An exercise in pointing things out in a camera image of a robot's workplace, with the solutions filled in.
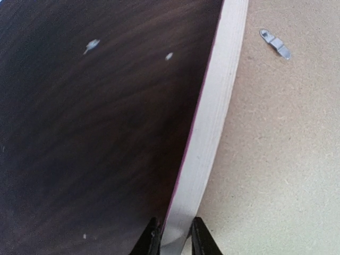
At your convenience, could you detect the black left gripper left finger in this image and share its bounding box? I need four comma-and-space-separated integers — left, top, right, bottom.
131, 217, 161, 255

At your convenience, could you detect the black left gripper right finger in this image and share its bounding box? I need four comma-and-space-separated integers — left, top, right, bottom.
191, 217, 222, 255

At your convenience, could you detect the metal frame clip top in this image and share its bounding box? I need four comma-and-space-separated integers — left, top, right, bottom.
259, 29, 291, 60

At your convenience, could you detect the light wood picture frame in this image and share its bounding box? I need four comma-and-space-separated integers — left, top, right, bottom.
160, 1, 249, 254

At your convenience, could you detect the brown backing board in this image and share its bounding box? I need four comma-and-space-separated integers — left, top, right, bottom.
199, 1, 339, 254

